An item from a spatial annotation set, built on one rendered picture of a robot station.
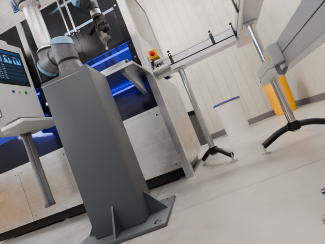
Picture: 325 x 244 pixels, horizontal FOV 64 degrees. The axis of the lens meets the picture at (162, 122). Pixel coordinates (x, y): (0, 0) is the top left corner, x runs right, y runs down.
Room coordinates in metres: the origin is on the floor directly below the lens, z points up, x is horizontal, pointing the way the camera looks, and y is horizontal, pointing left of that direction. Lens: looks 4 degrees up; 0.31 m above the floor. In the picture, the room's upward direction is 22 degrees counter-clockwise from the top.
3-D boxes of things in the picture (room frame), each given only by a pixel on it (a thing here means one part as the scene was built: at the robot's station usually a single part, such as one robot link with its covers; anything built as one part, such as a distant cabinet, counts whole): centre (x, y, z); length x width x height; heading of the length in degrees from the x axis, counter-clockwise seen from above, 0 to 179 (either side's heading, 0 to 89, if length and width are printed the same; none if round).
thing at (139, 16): (2.50, -0.18, 1.50); 0.85 x 0.01 x 0.59; 166
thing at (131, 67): (1.95, 0.32, 0.87); 0.70 x 0.48 x 0.02; 76
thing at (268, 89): (4.99, -2.26, 0.37); 0.46 x 0.46 x 0.74
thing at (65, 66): (1.32, 0.34, 0.84); 0.15 x 0.15 x 0.10
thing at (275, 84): (1.70, -0.78, 0.46); 0.09 x 0.09 x 0.77; 76
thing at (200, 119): (2.14, -0.30, 0.46); 0.09 x 0.09 x 0.77; 76
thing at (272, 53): (1.20, -0.59, 0.50); 0.12 x 0.05 x 0.09; 166
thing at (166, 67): (2.07, -0.16, 0.87); 0.14 x 0.13 x 0.02; 166
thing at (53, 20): (2.20, 0.63, 1.50); 0.47 x 0.01 x 0.59; 76
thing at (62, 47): (1.33, 0.35, 0.96); 0.13 x 0.12 x 0.14; 53
